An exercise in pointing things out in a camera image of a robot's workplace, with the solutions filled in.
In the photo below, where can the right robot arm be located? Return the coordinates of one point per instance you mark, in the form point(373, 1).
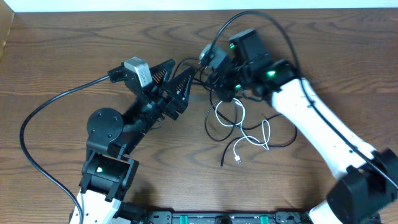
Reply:
point(366, 179)

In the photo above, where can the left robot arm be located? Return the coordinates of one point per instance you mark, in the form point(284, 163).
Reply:
point(108, 171)

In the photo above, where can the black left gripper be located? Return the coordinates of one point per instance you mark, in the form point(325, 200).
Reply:
point(176, 102)

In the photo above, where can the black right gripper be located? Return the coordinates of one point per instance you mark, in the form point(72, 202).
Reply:
point(218, 84)

